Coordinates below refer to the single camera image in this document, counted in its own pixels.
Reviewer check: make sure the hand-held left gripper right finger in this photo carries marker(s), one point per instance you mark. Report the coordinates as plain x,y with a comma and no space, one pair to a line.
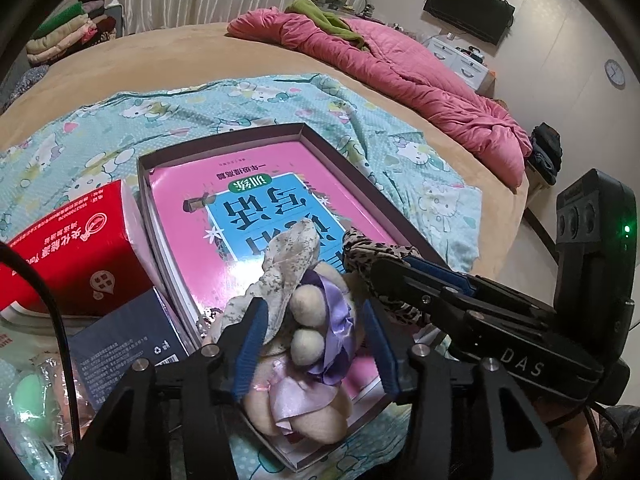
380,345

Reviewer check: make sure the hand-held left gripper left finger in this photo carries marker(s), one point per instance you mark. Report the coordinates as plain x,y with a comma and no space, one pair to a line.
250,345

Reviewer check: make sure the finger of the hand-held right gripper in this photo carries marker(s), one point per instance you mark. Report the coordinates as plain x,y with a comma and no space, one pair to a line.
440,275
410,290

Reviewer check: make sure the leopard print scrunchie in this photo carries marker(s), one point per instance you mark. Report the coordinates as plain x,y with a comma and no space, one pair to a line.
365,250

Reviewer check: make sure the beige plush rabbit doll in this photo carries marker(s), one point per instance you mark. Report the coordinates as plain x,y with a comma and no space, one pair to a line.
310,300

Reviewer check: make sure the pink book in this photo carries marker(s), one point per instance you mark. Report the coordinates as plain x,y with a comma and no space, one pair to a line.
190,220
350,180

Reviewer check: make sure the person's right forearm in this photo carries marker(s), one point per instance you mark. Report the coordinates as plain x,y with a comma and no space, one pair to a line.
570,435

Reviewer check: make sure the dark blue box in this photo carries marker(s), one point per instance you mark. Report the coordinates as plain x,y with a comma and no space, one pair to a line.
130,340

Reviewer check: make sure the dark clothes pile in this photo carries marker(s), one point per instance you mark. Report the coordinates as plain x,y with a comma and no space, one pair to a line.
545,150

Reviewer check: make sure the red and white box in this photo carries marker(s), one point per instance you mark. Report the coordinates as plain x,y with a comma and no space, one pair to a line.
75,270

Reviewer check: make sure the pink quilt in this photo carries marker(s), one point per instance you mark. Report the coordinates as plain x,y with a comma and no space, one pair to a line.
425,85

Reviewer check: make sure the white drawer cabinet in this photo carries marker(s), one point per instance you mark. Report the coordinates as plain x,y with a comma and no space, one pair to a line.
465,65

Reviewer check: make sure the makeup sponge packet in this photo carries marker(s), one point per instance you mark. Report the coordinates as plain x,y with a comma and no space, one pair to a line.
35,400

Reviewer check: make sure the cartoon cat printed blanket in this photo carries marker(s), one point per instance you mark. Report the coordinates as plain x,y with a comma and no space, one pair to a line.
250,105

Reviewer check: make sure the black television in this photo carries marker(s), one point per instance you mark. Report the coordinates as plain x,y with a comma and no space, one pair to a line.
470,7

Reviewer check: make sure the green cloth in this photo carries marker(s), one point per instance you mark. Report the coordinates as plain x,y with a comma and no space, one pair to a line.
320,12

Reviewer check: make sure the beige bed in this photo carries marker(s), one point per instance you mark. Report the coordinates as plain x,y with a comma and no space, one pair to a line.
175,55

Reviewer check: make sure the dark floral cloth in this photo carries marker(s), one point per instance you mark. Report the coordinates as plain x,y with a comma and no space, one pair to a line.
25,80

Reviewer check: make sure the stack of folded clothes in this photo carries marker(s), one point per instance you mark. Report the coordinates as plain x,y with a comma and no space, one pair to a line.
65,30

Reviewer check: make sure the round wall clock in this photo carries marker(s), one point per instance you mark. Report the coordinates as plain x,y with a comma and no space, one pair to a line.
615,72

